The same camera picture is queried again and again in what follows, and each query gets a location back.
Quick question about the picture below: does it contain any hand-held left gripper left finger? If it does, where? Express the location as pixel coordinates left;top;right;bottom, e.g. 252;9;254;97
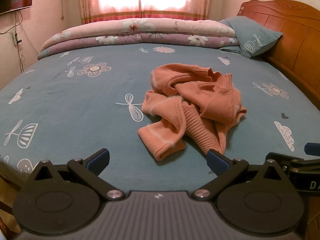
27;148;125;201

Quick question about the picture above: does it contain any blue printed pillow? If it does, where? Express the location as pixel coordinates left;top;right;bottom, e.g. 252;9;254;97
219;16;283;59

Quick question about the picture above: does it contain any black power strip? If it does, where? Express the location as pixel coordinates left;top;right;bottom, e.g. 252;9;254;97
12;30;22;46

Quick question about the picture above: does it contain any orange striped sweater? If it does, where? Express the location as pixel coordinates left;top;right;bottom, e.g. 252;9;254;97
137;64;248;162

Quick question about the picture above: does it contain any wooden headboard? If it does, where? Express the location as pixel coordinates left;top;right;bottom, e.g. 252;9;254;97
236;0;320;110

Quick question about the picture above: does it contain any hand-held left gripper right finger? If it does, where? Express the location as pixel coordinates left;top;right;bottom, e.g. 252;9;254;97
192;149;290;201

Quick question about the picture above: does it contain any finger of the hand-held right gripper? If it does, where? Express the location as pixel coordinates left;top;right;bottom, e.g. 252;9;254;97
304;142;320;157
265;152;320;172

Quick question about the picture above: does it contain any folded floral quilt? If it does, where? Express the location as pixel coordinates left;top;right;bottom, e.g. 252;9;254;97
37;18;240;60

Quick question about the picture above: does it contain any black wall cable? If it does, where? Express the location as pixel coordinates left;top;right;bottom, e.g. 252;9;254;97
0;11;27;73

